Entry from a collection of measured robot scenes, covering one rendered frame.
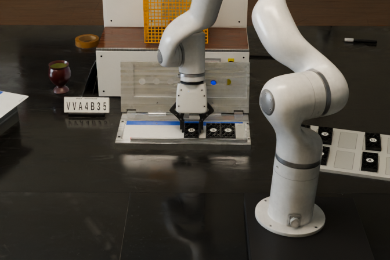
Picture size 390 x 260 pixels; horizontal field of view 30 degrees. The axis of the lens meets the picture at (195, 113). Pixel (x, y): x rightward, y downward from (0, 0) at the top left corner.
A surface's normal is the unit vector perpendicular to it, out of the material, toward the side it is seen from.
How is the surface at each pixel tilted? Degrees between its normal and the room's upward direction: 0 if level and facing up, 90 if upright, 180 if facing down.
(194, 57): 78
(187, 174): 0
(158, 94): 74
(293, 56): 104
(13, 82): 0
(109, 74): 90
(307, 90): 48
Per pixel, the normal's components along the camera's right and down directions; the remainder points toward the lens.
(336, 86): 0.43, -0.22
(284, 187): -0.53, 0.34
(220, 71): -0.02, 0.20
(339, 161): 0.00, -0.88
